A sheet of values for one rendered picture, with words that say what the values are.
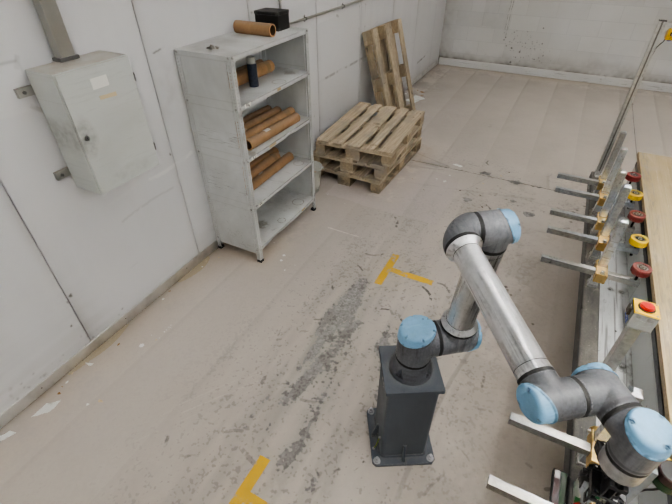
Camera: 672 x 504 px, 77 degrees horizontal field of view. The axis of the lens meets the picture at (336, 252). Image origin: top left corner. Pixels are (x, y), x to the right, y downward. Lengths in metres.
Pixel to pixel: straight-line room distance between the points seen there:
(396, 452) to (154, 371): 1.52
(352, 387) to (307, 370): 0.30
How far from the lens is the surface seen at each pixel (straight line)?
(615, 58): 8.60
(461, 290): 1.62
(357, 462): 2.40
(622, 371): 2.28
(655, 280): 2.36
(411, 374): 1.88
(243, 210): 3.22
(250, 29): 3.27
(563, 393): 1.08
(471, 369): 2.81
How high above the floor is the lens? 2.18
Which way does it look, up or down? 39 degrees down
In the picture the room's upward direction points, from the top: straight up
